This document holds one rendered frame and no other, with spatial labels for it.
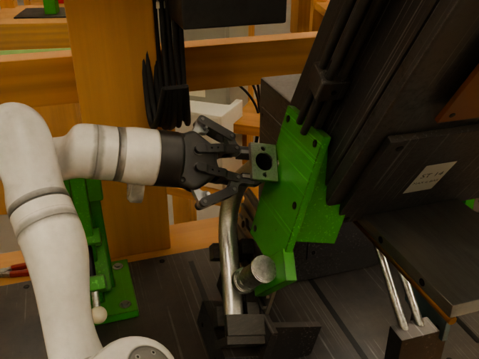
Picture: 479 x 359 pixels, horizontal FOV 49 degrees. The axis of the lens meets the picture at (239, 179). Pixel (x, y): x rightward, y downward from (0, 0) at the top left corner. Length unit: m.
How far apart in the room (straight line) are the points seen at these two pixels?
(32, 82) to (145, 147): 0.41
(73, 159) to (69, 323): 0.19
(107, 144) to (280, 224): 0.25
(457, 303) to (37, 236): 0.46
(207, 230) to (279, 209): 0.46
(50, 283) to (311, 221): 0.34
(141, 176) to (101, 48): 0.32
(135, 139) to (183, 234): 0.52
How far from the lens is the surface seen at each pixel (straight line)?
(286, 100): 0.87
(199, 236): 1.16
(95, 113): 0.97
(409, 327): 0.79
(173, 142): 0.69
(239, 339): 0.79
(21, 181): 0.63
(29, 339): 0.95
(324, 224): 0.73
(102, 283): 0.88
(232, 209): 0.83
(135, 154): 0.67
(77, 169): 0.67
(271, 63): 1.11
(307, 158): 0.68
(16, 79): 1.04
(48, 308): 0.60
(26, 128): 0.64
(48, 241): 0.60
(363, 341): 0.91
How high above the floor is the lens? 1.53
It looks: 28 degrees down
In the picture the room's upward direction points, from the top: straight up
